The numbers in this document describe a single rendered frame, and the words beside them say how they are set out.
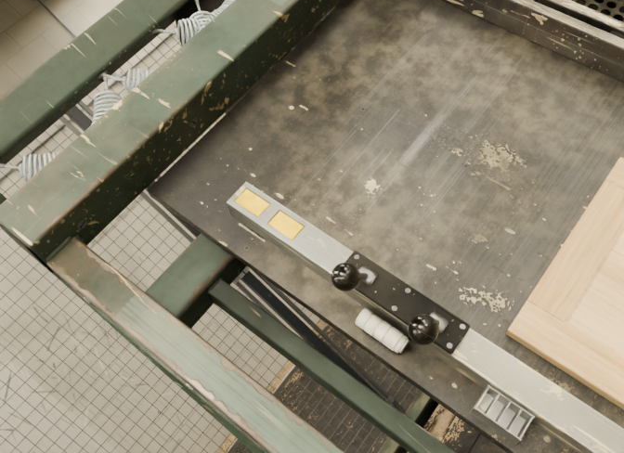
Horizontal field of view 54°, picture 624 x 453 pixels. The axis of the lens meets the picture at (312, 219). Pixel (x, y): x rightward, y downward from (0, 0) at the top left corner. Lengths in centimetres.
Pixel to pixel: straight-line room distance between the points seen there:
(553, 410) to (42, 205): 79
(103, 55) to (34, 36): 442
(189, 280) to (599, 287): 63
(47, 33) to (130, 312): 517
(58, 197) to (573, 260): 79
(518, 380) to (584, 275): 21
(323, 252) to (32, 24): 527
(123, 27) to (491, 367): 116
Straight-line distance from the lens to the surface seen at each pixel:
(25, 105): 154
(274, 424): 84
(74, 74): 156
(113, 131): 105
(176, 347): 90
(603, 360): 96
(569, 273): 99
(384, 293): 89
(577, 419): 90
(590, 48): 124
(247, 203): 99
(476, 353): 89
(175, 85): 108
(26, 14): 607
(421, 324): 76
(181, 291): 102
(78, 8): 612
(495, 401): 89
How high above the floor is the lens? 176
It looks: 10 degrees down
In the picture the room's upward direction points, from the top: 45 degrees counter-clockwise
